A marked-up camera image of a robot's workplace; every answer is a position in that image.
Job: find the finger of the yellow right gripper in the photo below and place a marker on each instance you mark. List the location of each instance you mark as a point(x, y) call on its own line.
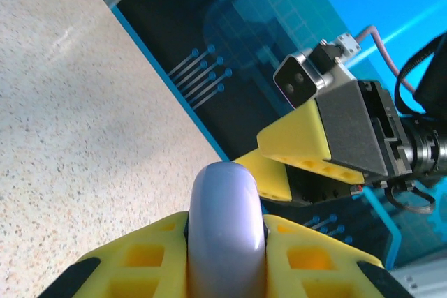
point(297, 130)
point(269, 179)

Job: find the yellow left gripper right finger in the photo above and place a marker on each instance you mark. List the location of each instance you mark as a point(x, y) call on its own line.
point(279, 277)

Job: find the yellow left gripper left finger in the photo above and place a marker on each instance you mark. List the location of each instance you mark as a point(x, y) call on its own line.
point(174, 277)

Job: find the purple earbud charging case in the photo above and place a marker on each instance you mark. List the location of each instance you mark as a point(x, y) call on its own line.
point(227, 224)

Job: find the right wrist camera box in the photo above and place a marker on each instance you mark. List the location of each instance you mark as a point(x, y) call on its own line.
point(297, 78)

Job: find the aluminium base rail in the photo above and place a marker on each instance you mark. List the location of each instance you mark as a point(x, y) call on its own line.
point(426, 280)

